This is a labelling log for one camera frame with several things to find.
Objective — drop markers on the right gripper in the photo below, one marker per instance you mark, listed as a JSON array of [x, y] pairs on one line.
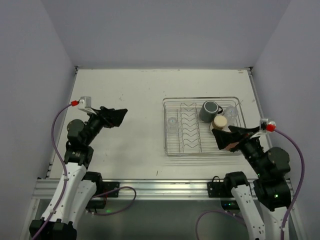
[[241, 137]]

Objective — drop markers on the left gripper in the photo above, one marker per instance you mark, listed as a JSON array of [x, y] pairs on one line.
[[104, 117]]

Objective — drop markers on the large clear glass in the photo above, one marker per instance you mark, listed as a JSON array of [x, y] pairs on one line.
[[230, 113]]

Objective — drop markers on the dark grey mug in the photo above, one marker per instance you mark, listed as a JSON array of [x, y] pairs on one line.
[[209, 110]]

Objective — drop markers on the small clear glass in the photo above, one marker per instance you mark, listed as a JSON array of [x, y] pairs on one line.
[[172, 125]]

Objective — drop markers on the pink floral mug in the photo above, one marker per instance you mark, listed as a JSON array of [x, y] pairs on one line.
[[231, 146]]

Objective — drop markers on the cream cup with brown band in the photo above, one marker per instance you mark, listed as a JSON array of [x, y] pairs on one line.
[[219, 122]]

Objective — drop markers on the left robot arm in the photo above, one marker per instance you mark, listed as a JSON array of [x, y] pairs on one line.
[[77, 185]]

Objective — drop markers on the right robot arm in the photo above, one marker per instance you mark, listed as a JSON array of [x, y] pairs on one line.
[[264, 203]]

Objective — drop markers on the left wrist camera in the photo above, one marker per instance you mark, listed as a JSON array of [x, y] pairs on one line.
[[84, 102]]

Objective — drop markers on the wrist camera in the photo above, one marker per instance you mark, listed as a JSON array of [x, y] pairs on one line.
[[266, 125], [84, 102]]

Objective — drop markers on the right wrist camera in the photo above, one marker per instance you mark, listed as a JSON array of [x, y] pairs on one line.
[[266, 125]]

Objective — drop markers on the wire dish rack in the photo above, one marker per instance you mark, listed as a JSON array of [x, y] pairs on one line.
[[194, 137]]

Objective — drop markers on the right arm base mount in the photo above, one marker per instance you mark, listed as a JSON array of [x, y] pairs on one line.
[[217, 189]]

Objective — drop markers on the aluminium mounting rail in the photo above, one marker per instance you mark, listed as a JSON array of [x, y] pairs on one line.
[[148, 189]]

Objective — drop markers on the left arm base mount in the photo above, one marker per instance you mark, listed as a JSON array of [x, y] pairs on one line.
[[100, 202]]

